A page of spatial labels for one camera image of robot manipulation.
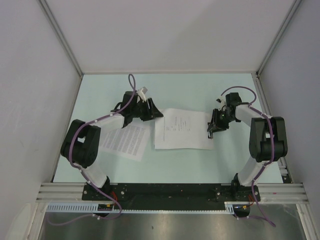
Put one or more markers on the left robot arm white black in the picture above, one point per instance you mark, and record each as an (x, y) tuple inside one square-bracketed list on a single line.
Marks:
[(81, 143)]

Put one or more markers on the right aluminium side rail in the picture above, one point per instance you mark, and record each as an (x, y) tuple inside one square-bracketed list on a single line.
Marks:
[(282, 163)]

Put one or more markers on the white slotted cable duct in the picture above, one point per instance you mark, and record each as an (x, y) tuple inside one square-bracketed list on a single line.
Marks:
[(93, 208)]

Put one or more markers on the aluminium front rail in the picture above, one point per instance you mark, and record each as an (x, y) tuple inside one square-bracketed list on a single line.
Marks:
[(270, 193)]

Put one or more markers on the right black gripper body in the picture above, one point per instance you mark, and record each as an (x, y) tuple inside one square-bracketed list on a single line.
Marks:
[(221, 118)]

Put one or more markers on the white folder with clip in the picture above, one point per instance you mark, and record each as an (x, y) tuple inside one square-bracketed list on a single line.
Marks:
[(206, 142)]

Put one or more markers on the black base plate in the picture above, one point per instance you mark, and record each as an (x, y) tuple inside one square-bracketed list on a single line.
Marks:
[(220, 192)]

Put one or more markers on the aluminium corner post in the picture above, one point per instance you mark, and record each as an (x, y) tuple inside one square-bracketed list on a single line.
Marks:
[(279, 35), (49, 15)]

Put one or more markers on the left aluminium corner post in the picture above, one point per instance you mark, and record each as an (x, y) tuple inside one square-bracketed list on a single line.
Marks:
[(49, 15)]

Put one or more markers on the right aluminium corner post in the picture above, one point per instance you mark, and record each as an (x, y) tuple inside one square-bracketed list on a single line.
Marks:
[(279, 35)]

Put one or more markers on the white signature form sheet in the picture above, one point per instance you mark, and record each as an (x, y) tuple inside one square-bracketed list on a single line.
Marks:
[(177, 129)]

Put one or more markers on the white dense text sheet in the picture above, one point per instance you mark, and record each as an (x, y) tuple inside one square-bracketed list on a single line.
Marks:
[(129, 142)]

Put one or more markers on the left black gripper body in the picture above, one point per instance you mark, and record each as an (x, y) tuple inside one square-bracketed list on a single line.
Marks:
[(140, 110)]

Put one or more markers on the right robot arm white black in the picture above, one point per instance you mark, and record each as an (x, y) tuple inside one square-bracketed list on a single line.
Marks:
[(267, 139)]

